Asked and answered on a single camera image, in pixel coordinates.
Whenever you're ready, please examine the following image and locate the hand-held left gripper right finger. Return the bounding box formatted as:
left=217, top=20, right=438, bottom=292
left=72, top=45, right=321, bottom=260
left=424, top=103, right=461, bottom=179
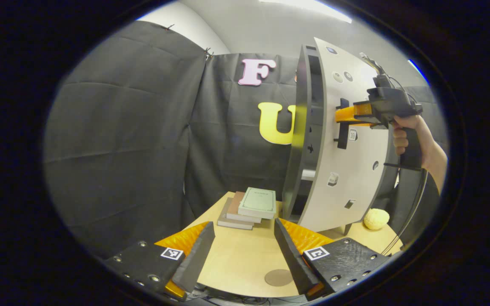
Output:
left=273, top=218, right=393, bottom=302

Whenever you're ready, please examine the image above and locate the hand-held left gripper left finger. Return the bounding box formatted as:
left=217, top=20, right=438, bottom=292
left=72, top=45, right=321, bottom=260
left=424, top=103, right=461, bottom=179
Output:
left=103, top=221, right=216, bottom=303

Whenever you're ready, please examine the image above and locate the brown round coaster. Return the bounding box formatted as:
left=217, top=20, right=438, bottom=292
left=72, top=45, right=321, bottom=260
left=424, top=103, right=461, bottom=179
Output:
left=265, top=269, right=294, bottom=287

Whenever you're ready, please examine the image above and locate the black door handle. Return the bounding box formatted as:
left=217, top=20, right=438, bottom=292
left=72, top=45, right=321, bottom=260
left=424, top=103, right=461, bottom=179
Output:
left=333, top=98, right=350, bottom=150

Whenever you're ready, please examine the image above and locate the black cabinet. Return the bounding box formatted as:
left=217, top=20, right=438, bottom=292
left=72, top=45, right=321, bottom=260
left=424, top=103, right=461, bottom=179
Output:
left=282, top=45, right=399, bottom=236

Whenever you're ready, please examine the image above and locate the grey cabinet door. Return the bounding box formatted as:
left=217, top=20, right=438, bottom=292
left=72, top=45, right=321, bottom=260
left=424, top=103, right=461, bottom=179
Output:
left=298, top=37, right=393, bottom=233

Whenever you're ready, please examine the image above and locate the grey book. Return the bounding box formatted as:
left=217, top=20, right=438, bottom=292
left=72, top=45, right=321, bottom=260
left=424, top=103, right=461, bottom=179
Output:
left=217, top=198, right=255, bottom=230

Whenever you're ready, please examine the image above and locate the green book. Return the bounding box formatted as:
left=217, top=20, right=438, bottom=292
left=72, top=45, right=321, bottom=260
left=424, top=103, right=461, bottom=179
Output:
left=238, top=187, right=277, bottom=220

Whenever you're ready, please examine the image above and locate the brown book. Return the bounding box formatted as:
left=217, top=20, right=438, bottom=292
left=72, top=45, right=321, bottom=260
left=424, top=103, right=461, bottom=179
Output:
left=227, top=191, right=262, bottom=224

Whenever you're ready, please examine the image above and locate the yellow bumpy ball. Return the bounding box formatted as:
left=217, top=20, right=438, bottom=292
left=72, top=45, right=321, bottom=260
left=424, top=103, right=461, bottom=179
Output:
left=363, top=208, right=390, bottom=230

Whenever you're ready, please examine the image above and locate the black backdrop cloth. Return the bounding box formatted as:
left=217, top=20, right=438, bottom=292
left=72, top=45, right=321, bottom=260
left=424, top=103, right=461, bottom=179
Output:
left=43, top=20, right=447, bottom=260

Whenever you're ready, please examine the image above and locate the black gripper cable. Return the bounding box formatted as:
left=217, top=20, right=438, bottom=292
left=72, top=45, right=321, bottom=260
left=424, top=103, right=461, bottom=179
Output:
left=381, top=168, right=428, bottom=256

